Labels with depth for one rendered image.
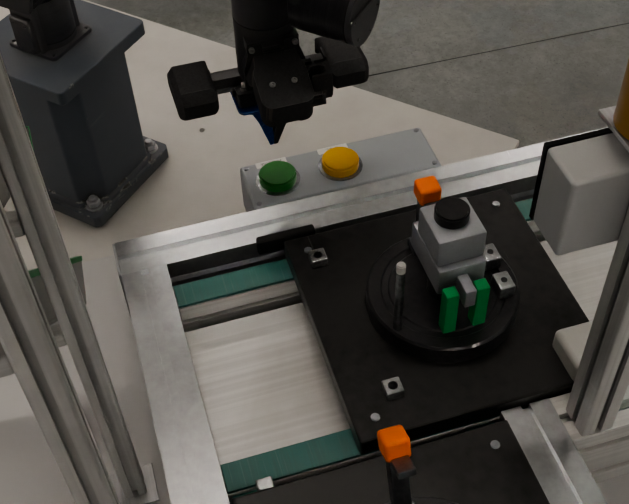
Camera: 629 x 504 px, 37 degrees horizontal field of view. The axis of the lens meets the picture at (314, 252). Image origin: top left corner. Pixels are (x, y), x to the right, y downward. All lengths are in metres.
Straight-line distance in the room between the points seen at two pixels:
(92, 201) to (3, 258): 0.73
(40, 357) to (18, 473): 0.52
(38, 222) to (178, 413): 0.28
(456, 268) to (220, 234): 0.28
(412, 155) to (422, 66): 1.72
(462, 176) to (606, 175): 0.41
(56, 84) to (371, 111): 0.43
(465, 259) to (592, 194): 0.20
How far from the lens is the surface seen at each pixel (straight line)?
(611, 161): 0.64
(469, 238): 0.79
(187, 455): 0.83
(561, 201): 0.64
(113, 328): 1.04
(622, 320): 0.71
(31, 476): 0.96
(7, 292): 0.43
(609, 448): 0.88
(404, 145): 1.05
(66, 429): 0.51
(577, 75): 2.78
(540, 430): 0.84
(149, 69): 1.35
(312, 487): 0.78
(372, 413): 0.82
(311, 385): 0.90
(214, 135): 1.23
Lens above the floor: 1.66
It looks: 48 degrees down
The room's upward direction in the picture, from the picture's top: 3 degrees counter-clockwise
